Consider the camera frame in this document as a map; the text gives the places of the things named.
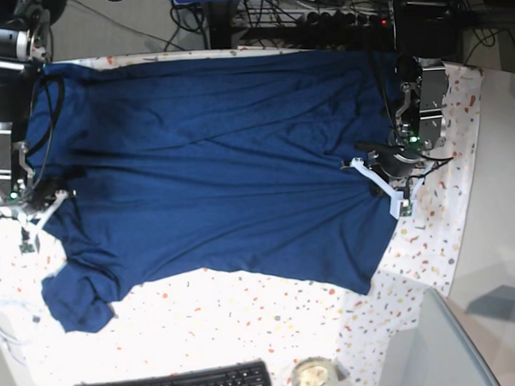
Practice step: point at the grey laptop computer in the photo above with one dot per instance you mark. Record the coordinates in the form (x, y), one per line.
(437, 352)

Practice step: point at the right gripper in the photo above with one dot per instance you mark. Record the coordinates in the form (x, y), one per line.
(35, 199)

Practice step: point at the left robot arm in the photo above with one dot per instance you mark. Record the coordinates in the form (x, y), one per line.
(425, 32)

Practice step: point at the terrazzo pattern table cover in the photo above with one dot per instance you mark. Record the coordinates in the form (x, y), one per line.
(207, 318)

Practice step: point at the clear glass jar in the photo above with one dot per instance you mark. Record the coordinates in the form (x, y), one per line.
(315, 371)

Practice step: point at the black wire rack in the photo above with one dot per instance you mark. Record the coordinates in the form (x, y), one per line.
(280, 13)

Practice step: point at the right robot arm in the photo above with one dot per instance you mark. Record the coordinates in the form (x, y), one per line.
(25, 46)

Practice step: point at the navy blue t-shirt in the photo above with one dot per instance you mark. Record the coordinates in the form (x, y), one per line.
(227, 164)

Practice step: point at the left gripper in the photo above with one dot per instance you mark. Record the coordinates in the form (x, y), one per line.
(391, 162)

